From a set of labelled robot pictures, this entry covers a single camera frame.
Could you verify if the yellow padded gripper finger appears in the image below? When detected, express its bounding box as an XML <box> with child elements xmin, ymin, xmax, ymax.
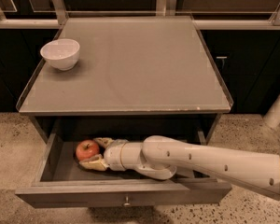
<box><xmin>94</xmin><ymin>137</ymin><xmax>114</xmax><ymax>148</ymax></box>
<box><xmin>79</xmin><ymin>154</ymin><xmax>108</xmax><ymax>172</ymax></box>

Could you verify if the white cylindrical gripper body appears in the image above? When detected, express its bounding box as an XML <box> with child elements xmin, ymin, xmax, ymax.
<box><xmin>104</xmin><ymin>139</ymin><xmax>127</xmax><ymax>171</ymax></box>

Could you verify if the red apple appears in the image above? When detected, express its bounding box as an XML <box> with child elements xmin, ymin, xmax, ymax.
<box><xmin>76</xmin><ymin>140</ymin><xmax>100</xmax><ymax>161</ymax></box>

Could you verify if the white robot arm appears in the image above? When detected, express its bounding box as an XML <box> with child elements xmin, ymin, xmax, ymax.
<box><xmin>79</xmin><ymin>135</ymin><xmax>280</xmax><ymax>201</ymax></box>

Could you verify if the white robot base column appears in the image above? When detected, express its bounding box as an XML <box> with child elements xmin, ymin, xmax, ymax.
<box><xmin>263</xmin><ymin>94</ymin><xmax>280</xmax><ymax>128</ymax></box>

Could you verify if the open grey top drawer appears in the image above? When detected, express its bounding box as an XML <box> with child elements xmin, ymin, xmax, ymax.
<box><xmin>15</xmin><ymin>133</ymin><xmax>231</xmax><ymax>208</ymax></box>

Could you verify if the small metal drawer knob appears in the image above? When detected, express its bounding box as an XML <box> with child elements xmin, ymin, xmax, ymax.
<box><xmin>123</xmin><ymin>196</ymin><xmax>131</xmax><ymax>207</ymax></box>

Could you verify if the white ceramic bowl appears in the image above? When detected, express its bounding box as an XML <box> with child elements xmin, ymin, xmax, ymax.
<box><xmin>40</xmin><ymin>38</ymin><xmax>80</xmax><ymax>71</ymax></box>

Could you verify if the dark background cabinet handle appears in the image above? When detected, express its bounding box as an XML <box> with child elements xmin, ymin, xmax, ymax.
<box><xmin>217</xmin><ymin>56</ymin><xmax>228</xmax><ymax>60</ymax></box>

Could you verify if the metal railing frame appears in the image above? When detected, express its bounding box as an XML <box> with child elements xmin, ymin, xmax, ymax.
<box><xmin>0</xmin><ymin>0</ymin><xmax>280</xmax><ymax>30</ymax></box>

